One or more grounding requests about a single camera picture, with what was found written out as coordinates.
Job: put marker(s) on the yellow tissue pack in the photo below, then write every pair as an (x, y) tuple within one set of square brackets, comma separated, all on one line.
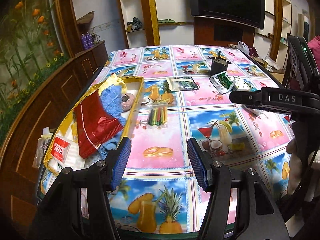
[(74, 134)]

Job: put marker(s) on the white flat packet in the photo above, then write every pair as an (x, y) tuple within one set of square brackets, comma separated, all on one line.
[(255, 112)]

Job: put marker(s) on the black flat television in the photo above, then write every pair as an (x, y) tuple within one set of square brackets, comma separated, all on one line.
[(247, 12)]

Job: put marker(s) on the yellow gold tray box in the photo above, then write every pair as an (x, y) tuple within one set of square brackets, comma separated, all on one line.
[(135, 86)]

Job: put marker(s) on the bag of coloured sticks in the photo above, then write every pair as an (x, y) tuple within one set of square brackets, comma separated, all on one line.
[(158, 117)]

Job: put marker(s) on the blue towel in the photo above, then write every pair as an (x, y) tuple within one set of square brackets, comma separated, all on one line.
[(111, 100)]

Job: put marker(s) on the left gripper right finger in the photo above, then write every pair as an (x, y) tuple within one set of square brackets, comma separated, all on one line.
[(201, 165)]

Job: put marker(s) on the purple bottles pair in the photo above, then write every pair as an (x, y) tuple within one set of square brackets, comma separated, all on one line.
[(87, 40)]

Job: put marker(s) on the white lemon print packet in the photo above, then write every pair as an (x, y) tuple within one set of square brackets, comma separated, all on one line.
[(241, 84)]

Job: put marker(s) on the white red wet wipe pack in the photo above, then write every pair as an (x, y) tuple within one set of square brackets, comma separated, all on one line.
[(65, 153)]

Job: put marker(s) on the white plastic bag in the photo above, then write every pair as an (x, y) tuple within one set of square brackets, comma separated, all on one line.
[(243, 47)]

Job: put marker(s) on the landscape print sachet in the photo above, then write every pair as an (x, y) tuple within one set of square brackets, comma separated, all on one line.
[(181, 83)]

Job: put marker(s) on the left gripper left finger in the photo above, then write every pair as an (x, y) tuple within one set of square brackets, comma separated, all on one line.
[(116, 163)]

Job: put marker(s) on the colourful patterned tablecloth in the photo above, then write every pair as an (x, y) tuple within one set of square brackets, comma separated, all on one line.
[(159, 197)]

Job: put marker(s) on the red foil packet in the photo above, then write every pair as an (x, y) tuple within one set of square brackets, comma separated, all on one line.
[(94, 125)]

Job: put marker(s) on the green white granule sachet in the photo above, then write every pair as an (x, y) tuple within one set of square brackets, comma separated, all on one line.
[(223, 83)]

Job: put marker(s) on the yellow towel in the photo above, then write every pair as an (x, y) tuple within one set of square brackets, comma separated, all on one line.
[(113, 80)]

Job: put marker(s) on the wooden sideboard cabinet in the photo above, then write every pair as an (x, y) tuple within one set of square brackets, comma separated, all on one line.
[(46, 108)]

